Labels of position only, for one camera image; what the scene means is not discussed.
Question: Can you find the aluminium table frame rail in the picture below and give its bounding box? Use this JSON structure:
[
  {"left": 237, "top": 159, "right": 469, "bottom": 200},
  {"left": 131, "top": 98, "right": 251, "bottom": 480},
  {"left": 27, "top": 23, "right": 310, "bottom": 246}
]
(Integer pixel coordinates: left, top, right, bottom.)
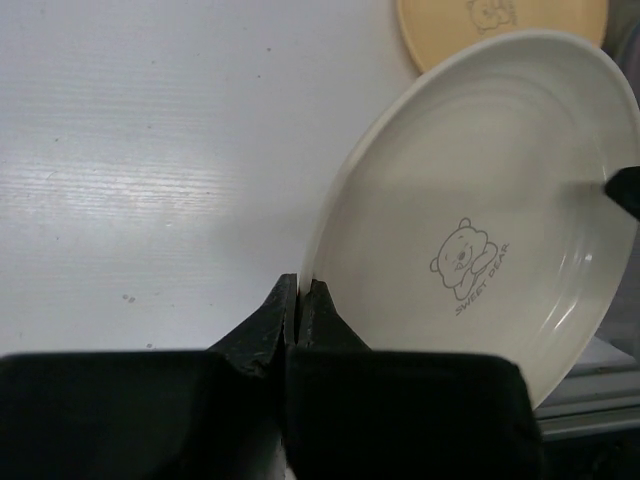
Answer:
[{"left": 536, "top": 323, "right": 639, "bottom": 441}]

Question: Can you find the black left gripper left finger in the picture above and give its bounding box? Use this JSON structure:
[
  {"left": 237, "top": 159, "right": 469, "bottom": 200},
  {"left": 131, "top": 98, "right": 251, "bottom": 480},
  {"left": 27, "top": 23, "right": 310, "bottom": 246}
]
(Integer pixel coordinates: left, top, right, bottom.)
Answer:
[{"left": 1, "top": 274, "right": 297, "bottom": 479}]

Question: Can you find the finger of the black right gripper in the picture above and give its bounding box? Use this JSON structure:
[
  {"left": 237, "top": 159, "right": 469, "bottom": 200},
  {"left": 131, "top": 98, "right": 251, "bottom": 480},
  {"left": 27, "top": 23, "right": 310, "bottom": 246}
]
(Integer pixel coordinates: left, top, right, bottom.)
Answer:
[{"left": 603, "top": 166, "right": 640, "bottom": 219}]

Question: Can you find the cream plastic plate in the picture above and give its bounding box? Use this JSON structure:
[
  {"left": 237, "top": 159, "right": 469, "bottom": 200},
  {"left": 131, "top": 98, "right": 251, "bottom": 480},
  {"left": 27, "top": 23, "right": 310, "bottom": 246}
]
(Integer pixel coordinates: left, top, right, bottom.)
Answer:
[{"left": 299, "top": 30, "right": 639, "bottom": 405}]

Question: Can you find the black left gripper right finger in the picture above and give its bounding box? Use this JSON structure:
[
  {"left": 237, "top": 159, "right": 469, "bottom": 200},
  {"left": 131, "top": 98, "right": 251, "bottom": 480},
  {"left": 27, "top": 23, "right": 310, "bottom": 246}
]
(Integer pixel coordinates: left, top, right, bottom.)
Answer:
[{"left": 284, "top": 281, "right": 544, "bottom": 479}]

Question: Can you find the orange plastic plate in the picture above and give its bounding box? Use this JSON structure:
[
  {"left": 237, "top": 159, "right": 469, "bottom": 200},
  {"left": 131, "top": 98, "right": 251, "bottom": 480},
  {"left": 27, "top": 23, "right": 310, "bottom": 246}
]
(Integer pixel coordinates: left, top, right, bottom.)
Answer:
[{"left": 396, "top": 0, "right": 609, "bottom": 73}]

